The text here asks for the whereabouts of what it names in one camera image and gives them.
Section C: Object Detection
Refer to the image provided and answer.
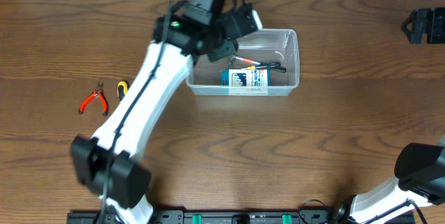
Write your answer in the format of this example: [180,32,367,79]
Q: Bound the small claw hammer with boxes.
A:
[229,55,287,73]

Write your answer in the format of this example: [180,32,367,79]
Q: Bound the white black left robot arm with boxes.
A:
[70,0,262,223]

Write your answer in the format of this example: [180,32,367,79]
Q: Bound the yellow black stubby screwdriver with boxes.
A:
[117,80,129,102]

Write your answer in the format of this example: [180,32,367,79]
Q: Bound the white screwdriver set box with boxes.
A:
[220,69,270,87]

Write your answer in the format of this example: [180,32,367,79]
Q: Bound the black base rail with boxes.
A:
[66,206,415,224]

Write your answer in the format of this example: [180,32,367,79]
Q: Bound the clear plastic container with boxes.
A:
[186,29,300,96]

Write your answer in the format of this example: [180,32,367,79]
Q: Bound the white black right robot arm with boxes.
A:
[330,7,444,223]

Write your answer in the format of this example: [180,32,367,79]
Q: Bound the orange handled pliers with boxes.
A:
[77,81,110,118]

